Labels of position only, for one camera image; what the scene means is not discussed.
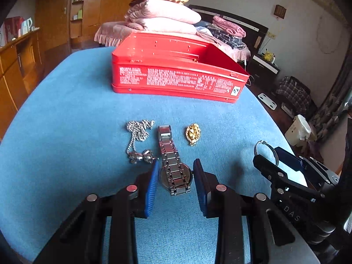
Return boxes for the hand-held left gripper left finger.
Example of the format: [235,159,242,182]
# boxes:
[33,159,160,264]

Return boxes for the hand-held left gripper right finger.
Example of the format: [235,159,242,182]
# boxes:
[192,159,321,264]

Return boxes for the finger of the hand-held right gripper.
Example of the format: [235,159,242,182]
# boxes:
[275,147,340,191]
[253,155,325,203]

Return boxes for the silver metal wristwatch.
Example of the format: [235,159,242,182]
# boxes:
[158,125,191,197]

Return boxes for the silver bangle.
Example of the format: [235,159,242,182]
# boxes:
[254,140,279,168]

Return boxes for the red tin box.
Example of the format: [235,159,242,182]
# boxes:
[111,31,250,103]

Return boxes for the white bin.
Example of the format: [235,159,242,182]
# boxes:
[284,115,311,146]

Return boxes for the gold brooch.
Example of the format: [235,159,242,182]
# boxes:
[185,125,202,147]

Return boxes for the white bathroom scale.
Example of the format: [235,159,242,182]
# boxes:
[258,93,278,110]

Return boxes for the plaid bag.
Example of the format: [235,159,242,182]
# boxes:
[276,76,312,108]

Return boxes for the dark nightstand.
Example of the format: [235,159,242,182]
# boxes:
[247,53,281,88]

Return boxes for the blue towel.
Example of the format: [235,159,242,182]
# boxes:
[0,47,321,264]

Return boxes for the plaid folded clothes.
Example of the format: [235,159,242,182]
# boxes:
[210,27,245,50]

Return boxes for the dark wooden headboard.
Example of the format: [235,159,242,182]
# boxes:
[189,5,268,54]

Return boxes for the bed with pink bedspread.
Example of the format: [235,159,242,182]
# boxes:
[94,4,268,61]

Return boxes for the wooden dresser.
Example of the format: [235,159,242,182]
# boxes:
[0,29,44,132]

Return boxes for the wooden wardrobe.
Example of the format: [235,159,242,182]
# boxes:
[36,0,176,51]

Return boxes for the light blue electric kettle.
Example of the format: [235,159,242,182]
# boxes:
[21,18,35,35]

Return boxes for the red framed picture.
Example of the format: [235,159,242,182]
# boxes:
[4,16,24,42]

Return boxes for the silver chain necklace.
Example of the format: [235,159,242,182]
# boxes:
[126,119,157,165]

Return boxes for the white power strip cable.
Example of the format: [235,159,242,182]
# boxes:
[243,59,253,86]

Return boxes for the wall cable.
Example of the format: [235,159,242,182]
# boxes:
[316,16,341,54]

